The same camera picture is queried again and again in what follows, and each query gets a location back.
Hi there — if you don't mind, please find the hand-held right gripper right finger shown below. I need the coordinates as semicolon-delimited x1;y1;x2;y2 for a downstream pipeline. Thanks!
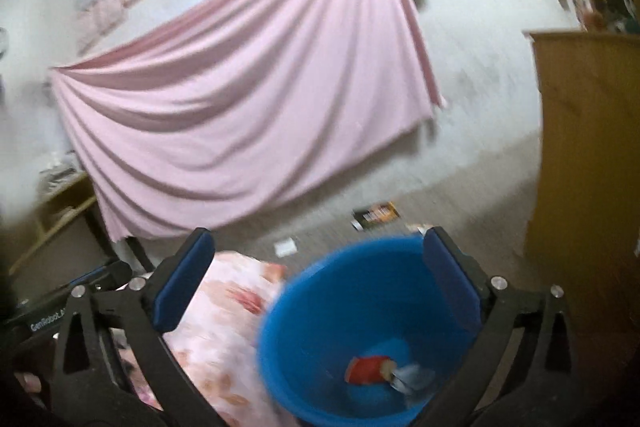
395;227;584;427

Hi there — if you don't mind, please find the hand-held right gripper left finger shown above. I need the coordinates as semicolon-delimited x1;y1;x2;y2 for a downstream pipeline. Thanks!
50;227;227;427

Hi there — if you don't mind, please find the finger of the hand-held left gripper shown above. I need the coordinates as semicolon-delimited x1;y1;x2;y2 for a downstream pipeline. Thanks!
67;258;135;292

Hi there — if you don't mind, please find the grey wrapper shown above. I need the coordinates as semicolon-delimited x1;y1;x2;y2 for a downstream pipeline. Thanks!
390;362;437;394

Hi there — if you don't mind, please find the red wrapper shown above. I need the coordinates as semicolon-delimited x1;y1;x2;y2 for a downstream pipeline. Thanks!
345;355;397;386

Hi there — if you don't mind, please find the blue plastic bucket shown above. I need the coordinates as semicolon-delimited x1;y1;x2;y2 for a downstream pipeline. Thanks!
256;234;489;427

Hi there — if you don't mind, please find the black table leg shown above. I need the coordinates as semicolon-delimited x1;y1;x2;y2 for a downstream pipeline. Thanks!
124;236;157;274

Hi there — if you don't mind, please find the pink floral blanket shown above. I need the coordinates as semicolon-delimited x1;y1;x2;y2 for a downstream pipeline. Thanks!
114;251;301;427

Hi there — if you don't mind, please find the wooden shelf unit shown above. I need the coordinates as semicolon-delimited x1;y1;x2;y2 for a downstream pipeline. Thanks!
7;172;117;279

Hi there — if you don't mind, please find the black snack packet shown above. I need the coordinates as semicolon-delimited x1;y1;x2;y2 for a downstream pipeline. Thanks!
351;201;401;232

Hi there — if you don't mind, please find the clutter on shelf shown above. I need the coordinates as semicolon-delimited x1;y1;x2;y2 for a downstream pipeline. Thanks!
39;151;84;194

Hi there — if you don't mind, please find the pink hanging sheet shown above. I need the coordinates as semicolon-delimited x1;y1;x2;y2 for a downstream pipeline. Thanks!
47;0;449;244

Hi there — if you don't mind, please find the wooden cabinet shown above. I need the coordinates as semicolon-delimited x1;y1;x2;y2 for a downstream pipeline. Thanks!
522;29;640;408

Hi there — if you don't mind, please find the faded wall poster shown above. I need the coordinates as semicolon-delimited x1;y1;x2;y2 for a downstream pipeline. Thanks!
74;0;127;54

